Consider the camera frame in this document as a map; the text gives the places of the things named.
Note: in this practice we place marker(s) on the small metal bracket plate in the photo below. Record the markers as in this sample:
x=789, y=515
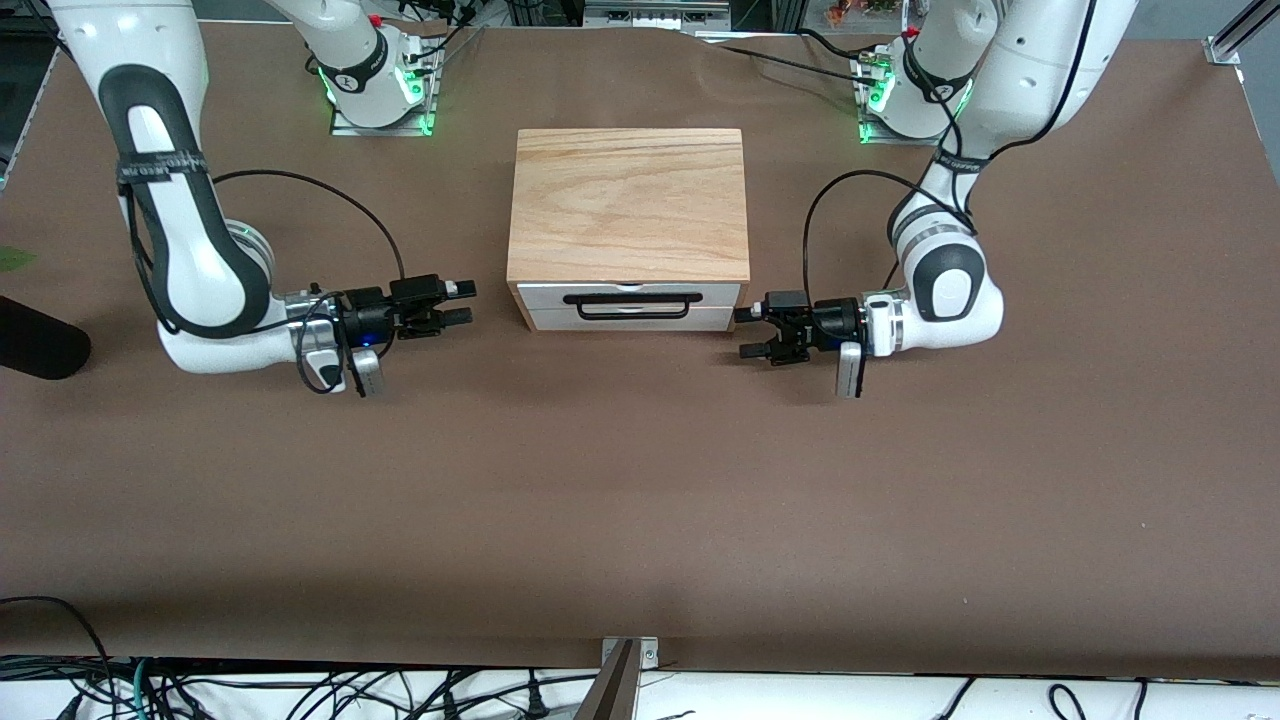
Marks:
x=650, y=652

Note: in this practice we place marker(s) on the orange colourful objects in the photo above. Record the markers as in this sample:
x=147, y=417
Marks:
x=860, y=10

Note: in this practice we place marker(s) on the grey electronics box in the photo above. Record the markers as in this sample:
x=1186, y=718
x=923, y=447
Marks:
x=655, y=12

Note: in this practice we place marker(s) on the grey metal bar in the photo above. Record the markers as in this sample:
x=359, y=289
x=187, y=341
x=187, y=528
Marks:
x=612, y=690

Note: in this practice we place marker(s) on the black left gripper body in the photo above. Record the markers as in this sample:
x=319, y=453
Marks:
x=832, y=322

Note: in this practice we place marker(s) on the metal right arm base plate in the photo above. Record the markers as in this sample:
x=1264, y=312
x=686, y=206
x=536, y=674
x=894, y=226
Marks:
x=420, y=125

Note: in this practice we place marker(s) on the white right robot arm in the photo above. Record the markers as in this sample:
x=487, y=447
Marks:
x=180, y=250

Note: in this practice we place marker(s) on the wooden drawer cabinet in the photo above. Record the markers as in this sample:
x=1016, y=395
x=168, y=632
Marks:
x=630, y=200

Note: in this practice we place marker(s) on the black cylinder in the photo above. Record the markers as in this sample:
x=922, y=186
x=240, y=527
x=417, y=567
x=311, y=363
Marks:
x=40, y=345

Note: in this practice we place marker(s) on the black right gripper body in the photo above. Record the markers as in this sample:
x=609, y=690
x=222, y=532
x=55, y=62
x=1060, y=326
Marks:
x=366, y=310

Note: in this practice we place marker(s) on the brown table cover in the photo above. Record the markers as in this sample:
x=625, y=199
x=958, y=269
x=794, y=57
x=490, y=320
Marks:
x=640, y=480

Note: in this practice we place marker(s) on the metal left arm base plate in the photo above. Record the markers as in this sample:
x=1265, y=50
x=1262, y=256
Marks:
x=872, y=135

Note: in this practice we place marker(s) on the aluminium frame profile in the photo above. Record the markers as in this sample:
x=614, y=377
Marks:
x=1235, y=40

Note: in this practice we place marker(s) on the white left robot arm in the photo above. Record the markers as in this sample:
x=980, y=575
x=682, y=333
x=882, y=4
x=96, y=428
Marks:
x=950, y=290

